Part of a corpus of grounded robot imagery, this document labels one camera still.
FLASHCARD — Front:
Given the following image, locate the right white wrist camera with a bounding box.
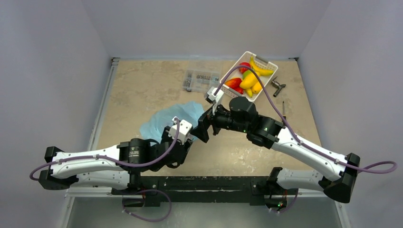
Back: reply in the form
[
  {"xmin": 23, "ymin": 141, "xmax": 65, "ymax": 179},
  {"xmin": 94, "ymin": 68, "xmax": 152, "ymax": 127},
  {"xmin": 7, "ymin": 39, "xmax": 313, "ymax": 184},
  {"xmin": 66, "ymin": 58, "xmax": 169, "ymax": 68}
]
[{"xmin": 204, "ymin": 87, "xmax": 224, "ymax": 115}]

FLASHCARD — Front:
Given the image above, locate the light blue plastic bag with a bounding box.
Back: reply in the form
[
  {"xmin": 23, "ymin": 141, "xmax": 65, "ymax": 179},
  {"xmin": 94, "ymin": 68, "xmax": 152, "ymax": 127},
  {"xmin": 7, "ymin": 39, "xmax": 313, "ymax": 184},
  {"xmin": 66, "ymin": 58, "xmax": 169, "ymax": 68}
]
[{"xmin": 139, "ymin": 101, "xmax": 204, "ymax": 143}]

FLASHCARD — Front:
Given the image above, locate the black yellow screwdriver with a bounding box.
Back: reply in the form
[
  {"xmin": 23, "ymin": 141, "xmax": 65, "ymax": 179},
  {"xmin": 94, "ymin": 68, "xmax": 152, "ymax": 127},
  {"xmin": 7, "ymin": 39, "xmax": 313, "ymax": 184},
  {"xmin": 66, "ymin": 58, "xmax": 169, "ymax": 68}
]
[{"xmin": 282, "ymin": 101, "xmax": 287, "ymax": 119}]

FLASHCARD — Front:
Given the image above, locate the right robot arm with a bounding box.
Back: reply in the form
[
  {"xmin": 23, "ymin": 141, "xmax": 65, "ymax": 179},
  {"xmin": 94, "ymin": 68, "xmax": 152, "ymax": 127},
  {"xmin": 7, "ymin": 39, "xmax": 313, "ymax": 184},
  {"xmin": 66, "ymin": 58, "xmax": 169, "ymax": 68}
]
[{"xmin": 191, "ymin": 97, "xmax": 360, "ymax": 203}]

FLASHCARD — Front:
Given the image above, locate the white plastic basket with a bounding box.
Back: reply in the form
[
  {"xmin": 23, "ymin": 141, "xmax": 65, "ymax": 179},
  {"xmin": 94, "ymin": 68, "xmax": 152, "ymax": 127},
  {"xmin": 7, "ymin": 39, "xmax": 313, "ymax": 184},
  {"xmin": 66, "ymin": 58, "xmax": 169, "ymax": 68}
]
[{"xmin": 220, "ymin": 51, "xmax": 278, "ymax": 102}]

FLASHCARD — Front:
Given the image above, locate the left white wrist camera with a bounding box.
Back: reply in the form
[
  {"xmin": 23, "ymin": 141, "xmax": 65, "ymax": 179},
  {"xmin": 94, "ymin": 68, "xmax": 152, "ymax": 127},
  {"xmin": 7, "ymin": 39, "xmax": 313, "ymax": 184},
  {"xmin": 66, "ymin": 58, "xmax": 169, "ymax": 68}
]
[{"xmin": 168, "ymin": 116, "xmax": 193, "ymax": 144}]

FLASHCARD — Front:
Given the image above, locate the small yellow fake mango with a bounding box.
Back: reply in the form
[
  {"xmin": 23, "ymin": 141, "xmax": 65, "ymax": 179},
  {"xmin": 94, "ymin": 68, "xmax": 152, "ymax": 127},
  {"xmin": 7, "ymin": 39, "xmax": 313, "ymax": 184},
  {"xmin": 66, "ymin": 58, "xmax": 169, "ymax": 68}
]
[{"xmin": 250, "ymin": 81, "xmax": 262, "ymax": 94}]

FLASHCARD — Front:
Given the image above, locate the large yellow fake mango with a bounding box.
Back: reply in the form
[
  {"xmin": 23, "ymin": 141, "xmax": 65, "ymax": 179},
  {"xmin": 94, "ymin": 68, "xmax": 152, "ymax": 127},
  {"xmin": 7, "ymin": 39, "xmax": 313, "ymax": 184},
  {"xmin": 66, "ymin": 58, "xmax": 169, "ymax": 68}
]
[{"xmin": 240, "ymin": 71, "xmax": 260, "ymax": 89}]

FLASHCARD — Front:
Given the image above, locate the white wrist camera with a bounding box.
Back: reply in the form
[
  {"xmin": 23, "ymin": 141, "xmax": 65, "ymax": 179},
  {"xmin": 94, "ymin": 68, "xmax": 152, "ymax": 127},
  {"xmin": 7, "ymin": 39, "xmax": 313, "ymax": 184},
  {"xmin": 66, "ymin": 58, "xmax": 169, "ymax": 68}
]
[
  {"xmin": 168, "ymin": 116, "xmax": 193, "ymax": 144},
  {"xmin": 204, "ymin": 87, "xmax": 224, "ymax": 115}
]

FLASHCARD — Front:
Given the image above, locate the clear plastic screw box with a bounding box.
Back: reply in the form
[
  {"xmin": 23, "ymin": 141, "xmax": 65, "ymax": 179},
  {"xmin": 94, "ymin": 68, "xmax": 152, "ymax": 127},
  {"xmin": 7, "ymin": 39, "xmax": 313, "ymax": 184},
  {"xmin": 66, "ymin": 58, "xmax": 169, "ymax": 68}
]
[{"xmin": 182, "ymin": 69, "xmax": 220, "ymax": 93}]

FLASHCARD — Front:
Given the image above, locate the red fake apple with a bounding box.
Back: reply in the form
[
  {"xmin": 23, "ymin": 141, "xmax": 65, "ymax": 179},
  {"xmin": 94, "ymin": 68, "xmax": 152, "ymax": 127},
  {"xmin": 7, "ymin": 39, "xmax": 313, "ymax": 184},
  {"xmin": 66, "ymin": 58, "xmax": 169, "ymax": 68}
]
[{"xmin": 239, "ymin": 62, "xmax": 250, "ymax": 74}]

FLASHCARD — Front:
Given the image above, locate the red fake strawberry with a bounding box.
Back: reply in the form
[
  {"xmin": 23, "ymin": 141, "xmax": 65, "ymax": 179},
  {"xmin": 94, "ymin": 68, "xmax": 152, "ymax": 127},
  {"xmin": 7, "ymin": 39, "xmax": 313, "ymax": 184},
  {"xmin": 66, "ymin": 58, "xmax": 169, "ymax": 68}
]
[{"xmin": 233, "ymin": 87, "xmax": 244, "ymax": 95}]

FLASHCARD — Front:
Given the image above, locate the black metal base rail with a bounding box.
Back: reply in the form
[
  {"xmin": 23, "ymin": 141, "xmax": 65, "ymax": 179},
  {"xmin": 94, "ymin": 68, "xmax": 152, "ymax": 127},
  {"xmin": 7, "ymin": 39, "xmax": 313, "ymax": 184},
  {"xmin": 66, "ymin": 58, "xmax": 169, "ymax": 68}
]
[{"xmin": 112, "ymin": 175, "xmax": 298, "ymax": 209}]

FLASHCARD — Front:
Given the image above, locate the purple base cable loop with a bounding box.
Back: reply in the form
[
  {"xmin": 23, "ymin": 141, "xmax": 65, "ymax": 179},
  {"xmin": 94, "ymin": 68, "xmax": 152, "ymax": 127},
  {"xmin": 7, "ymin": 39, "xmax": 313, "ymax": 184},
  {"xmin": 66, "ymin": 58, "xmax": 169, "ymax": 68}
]
[{"xmin": 121, "ymin": 189, "xmax": 173, "ymax": 223}]

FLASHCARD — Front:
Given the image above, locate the grey metal tool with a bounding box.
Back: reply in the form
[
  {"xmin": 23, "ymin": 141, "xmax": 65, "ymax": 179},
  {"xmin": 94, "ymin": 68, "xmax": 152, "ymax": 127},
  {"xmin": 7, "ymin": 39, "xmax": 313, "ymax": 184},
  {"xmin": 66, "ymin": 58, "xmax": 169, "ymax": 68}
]
[{"xmin": 271, "ymin": 76, "xmax": 287, "ymax": 97}]

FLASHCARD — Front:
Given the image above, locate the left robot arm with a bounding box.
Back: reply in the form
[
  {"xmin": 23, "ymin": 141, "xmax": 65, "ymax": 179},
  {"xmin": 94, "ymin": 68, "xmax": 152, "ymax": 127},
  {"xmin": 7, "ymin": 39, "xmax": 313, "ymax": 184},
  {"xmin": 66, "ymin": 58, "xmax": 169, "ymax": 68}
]
[{"xmin": 30, "ymin": 123, "xmax": 193, "ymax": 194}]

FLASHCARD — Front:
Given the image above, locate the green fake mango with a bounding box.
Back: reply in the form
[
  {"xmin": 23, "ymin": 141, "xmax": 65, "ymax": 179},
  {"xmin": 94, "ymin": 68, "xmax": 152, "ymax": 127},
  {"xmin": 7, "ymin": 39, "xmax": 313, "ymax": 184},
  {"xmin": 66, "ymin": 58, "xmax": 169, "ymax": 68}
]
[{"xmin": 243, "ymin": 70, "xmax": 255, "ymax": 80}]

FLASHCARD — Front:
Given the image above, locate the red orange fake mango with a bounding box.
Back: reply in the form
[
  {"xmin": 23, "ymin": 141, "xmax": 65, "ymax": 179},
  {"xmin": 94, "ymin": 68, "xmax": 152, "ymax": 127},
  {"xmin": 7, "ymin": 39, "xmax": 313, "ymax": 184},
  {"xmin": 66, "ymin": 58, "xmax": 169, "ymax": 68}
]
[{"xmin": 224, "ymin": 77, "xmax": 242, "ymax": 89}]

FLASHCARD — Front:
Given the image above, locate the small yellow fake banana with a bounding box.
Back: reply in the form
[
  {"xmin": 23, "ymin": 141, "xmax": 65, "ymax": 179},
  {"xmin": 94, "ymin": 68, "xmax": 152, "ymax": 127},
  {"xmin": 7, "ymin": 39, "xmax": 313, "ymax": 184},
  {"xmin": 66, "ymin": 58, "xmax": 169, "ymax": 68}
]
[{"xmin": 245, "ymin": 88, "xmax": 253, "ymax": 98}]

